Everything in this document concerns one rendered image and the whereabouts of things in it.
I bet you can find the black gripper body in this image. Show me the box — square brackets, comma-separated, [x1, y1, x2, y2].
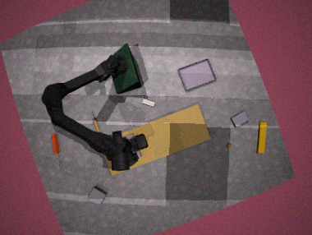
[106, 134, 148, 161]

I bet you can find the yellow flat bar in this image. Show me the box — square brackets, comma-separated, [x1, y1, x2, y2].
[257, 122, 267, 154]

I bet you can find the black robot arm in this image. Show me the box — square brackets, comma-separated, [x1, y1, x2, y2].
[42, 55, 139, 171]

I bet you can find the orange-handled awl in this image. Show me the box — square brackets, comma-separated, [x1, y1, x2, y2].
[52, 134, 59, 156]

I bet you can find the brown wooden awl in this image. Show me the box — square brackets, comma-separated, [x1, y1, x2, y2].
[92, 113, 100, 132]

